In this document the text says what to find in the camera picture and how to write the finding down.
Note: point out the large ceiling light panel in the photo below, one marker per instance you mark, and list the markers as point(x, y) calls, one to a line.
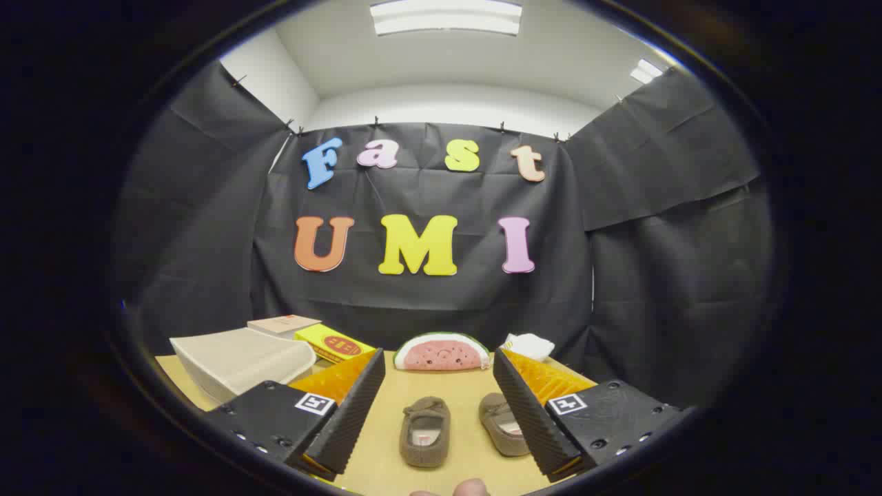
point(446, 17)

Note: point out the watermelon slice plush toy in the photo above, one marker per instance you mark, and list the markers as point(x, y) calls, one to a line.
point(441, 355)

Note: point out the cream storage box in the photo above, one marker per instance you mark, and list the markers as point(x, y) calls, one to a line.
point(238, 362)

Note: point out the yellow book with red circle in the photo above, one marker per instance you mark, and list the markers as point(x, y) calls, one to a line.
point(334, 343)

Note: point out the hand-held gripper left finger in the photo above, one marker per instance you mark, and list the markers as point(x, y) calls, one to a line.
point(351, 413)

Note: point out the brown fuzzy shoe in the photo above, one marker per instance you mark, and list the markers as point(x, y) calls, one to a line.
point(425, 413)
point(496, 410)

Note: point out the black backdrop cloth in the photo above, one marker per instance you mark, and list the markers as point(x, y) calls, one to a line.
point(427, 303)

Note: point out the small ceiling light panel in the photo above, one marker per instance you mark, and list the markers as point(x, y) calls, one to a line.
point(645, 71)

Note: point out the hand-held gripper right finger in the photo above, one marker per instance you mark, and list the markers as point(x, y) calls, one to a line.
point(527, 413)

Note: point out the white plush toy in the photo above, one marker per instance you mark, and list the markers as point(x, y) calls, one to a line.
point(529, 346)

